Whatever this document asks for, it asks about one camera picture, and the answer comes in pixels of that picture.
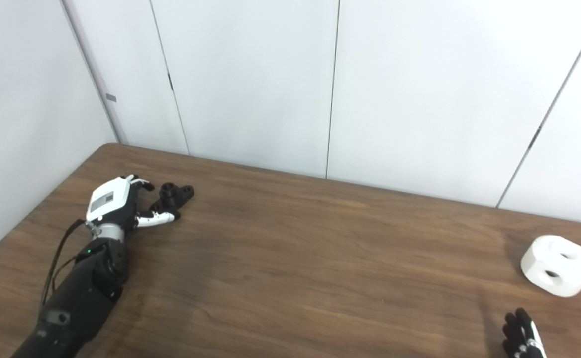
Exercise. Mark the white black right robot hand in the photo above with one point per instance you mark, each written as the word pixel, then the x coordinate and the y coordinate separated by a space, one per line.
pixel 519 333

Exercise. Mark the black flanged holder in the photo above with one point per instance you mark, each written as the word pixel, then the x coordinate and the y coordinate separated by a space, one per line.
pixel 173 196

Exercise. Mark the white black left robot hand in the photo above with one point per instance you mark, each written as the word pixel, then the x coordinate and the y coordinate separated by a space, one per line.
pixel 109 196

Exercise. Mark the round white piece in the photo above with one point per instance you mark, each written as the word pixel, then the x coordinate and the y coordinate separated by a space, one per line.
pixel 556 258

